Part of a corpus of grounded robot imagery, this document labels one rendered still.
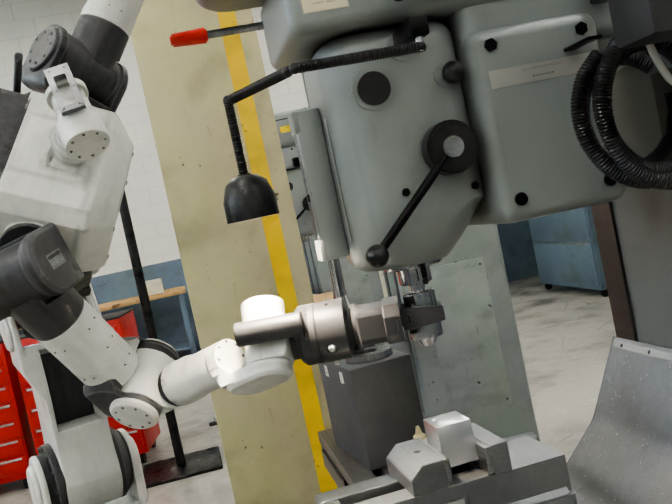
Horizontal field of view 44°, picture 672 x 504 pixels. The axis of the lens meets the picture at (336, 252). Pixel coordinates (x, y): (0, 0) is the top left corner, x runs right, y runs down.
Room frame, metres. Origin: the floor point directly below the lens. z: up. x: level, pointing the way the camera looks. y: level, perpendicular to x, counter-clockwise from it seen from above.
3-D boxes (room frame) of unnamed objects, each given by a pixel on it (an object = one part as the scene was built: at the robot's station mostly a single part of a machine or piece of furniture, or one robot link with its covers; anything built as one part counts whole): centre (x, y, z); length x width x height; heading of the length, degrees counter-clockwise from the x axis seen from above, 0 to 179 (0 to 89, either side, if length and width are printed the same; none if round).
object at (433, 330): (1.18, -0.10, 1.23); 0.05 x 0.05 x 0.06
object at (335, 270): (1.62, 0.01, 1.26); 0.03 x 0.03 x 0.11
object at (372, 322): (1.19, -0.01, 1.23); 0.13 x 0.12 x 0.10; 176
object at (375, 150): (1.18, -0.11, 1.47); 0.21 x 0.19 x 0.32; 10
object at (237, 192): (1.12, 0.10, 1.45); 0.07 x 0.07 x 0.06
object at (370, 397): (1.58, -0.01, 1.03); 0.22 x 0.12 x 0.20; 17
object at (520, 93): (1.21, -0.30, 1.47); 0.24 x 0.19 x 0.26; 10
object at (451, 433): (1.17, -0.11, 1.05); 0.06 x 0.05 x 0.06; 12
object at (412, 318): (1.15, -0.10, 1.23); 0.06 x 0.02 x 0.03; 86
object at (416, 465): (1.16, -0.05, 1.02); 0.12 x 0.06 x 0.04; 12
